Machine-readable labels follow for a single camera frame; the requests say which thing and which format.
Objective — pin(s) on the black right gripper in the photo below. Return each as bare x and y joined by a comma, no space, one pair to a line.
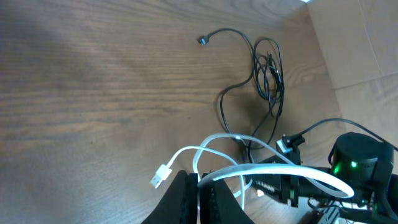
285,188

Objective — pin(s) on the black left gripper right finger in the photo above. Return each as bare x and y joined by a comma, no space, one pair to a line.
219,206

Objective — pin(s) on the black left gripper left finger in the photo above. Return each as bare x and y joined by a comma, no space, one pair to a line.
179,203

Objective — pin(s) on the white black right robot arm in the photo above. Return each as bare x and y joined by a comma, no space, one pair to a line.
362,162

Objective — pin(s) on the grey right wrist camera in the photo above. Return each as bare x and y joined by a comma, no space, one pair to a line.
282,148

